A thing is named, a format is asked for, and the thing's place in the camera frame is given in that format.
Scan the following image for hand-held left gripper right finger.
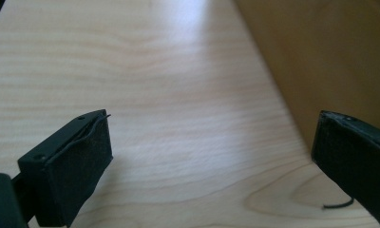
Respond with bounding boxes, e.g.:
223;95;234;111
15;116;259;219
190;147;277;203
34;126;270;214
311;109;380;228

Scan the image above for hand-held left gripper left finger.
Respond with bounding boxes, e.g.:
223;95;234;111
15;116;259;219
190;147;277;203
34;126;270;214
17;108;114;228

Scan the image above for brown cardboard box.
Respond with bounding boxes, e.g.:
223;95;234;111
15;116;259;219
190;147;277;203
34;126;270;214
233;0;380;150

